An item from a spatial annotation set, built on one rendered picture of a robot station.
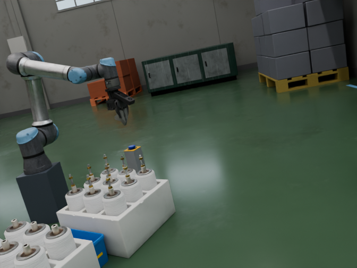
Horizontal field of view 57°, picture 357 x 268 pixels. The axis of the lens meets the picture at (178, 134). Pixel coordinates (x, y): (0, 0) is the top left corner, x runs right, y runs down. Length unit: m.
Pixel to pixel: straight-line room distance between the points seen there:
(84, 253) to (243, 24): 7.61
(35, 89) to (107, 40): 6.74
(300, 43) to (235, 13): 4.16
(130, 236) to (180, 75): 5.35
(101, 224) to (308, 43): 3.64
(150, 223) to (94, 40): 7.50
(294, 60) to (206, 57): 2.49
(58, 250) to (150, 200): 0.48
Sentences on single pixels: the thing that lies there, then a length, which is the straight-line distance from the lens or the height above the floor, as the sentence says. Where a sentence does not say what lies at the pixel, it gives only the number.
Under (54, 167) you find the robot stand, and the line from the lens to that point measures 2.00.
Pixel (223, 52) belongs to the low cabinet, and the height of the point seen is 0.57.
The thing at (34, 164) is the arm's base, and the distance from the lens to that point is 1.96.
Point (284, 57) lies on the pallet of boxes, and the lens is 4.42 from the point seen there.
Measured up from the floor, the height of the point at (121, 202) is 0.22.
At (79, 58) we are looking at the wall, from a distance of 8.91.
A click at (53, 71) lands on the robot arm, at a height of 0.80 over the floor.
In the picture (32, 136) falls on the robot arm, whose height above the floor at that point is 0.50.
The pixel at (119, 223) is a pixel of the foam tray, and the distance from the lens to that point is 1.39.
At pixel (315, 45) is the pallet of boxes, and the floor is 0.50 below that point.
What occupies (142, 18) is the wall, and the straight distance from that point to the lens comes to 8.51.
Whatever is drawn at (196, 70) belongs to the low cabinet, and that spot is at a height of 0.34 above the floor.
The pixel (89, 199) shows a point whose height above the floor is 0.24.
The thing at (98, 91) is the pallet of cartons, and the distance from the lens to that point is 7.40.
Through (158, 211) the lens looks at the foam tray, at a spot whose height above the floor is 0.08.
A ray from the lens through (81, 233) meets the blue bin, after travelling 1.56.
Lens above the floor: 0.78
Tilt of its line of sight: 14 degrees down
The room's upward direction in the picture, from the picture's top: 12 degrees counter-clockwise
